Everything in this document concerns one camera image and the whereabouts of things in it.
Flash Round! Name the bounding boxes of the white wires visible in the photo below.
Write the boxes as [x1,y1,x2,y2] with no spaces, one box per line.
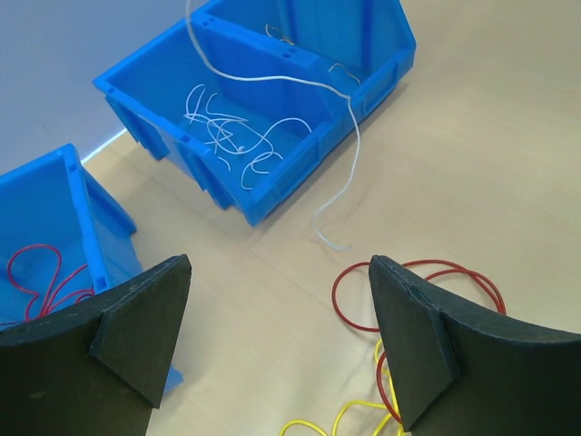
[183,84,314,191]

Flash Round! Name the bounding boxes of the middle blue bin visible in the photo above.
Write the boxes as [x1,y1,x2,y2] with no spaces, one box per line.
[94,15,344,225]

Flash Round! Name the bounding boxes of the small blue bin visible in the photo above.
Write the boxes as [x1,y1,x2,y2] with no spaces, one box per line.
[1,144,179,394]

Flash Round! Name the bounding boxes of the red wires in small bin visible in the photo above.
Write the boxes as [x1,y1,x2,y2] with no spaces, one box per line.
[0,244,96,328]

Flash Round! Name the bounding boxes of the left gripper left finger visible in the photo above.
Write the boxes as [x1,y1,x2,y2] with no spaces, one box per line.
[1,254,191,435]

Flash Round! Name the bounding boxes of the right blue bin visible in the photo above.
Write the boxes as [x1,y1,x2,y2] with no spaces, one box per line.
[198,0,417,119]

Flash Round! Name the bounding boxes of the wires in right bin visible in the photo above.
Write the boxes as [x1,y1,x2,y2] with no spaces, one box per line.
[265,25,362,85]

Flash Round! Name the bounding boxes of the white wire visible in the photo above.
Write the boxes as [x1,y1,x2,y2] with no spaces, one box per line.
[184,0,362,252]

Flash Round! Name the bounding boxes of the red yellow wire tangle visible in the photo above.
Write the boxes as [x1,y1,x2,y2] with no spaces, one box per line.
[331,259,507,419]

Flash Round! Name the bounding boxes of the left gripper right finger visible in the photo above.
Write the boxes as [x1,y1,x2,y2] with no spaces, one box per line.
[369,255,580,436]

